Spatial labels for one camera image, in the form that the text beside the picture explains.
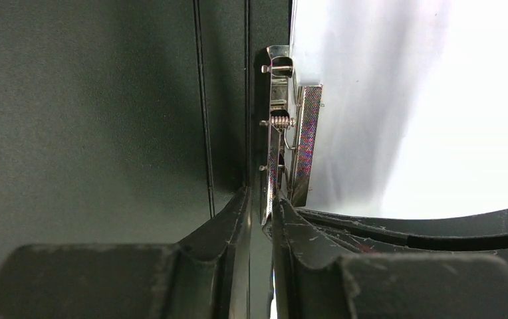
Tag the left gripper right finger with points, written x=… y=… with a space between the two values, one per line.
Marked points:
x=315 y=277

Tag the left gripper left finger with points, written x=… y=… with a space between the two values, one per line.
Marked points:
x=204 y=275

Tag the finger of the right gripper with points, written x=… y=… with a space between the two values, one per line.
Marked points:
x=483 y=233

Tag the white paper sheet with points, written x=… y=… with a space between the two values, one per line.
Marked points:
x=414 y=116

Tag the metal folder clip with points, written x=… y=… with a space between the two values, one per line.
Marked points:
x=290 y=127

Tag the teal folder black inside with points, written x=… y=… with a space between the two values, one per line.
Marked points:
x=125 y=122

